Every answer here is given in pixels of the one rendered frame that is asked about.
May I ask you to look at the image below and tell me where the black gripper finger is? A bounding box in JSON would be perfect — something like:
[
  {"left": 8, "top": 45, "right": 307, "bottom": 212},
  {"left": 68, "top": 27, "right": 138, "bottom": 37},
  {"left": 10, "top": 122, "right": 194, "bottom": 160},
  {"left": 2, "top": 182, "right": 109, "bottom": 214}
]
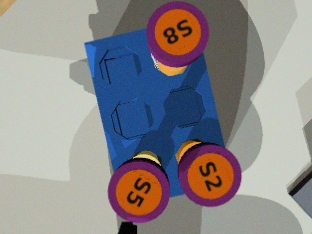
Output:
[{"left": 118, "top": 222, "right": 137, "bottom": 234}]

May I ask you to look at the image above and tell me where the blue tube rack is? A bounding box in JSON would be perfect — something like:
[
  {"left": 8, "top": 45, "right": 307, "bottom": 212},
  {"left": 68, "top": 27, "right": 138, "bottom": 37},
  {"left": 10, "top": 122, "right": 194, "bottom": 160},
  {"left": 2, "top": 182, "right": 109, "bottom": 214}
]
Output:
[{"left": 85, "top": 28, "right": 225, "bottom": 197}]

